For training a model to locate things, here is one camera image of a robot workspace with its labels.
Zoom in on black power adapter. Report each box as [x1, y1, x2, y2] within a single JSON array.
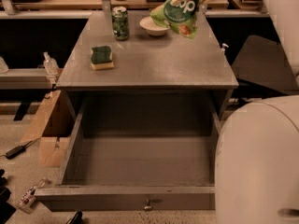
[[5, 146, 26, 160]]

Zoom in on plastic bottle on floor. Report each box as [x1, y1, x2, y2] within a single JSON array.
[[17, 178, 50, 213]]

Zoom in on white bowl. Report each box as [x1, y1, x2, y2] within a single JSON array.
[[139, 16, 168, 36]]

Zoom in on dark chair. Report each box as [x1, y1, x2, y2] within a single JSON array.
[[232, 35, 299, 95]]

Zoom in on open grey drawer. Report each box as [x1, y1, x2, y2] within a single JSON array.
[[36, 91, 220, 211]]

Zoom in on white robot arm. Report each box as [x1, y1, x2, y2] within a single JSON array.
[[214, 95, 299, 224]]

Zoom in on green soda can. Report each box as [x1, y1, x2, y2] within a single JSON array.
[[112, 7, 130, 40]]

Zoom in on green yellow sponge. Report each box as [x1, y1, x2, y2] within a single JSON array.
[[91, 46, 114, 70]]

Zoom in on clear sanitizer bottle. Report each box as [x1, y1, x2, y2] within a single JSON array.
[[43, 52, 59, 76]]

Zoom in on grey cabinet counter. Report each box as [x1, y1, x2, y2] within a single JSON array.
[[57, 10, 238, 115]]

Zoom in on metal drawer knob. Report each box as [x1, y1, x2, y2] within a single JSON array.
[[143, 200, 153, 211]]

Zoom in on green rice chip bag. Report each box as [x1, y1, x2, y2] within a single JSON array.
[[149, 0, 199, 38]]

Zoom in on cardboard box left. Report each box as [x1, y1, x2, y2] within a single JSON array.
[[21, 91, 73, 167]]

